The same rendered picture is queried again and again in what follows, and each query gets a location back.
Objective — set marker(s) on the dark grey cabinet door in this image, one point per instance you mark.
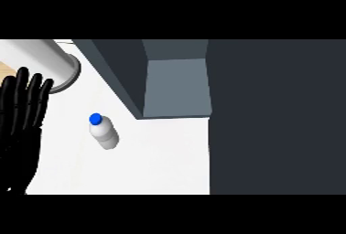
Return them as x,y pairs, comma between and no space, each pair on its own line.
277,117

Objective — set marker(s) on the dark grey cabinet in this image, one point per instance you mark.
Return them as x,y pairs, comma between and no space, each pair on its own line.
156,79

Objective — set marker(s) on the white blue-capped water bottle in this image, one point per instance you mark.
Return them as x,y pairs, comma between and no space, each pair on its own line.
104,132

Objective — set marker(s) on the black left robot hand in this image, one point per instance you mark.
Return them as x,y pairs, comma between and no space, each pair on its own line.
19,128

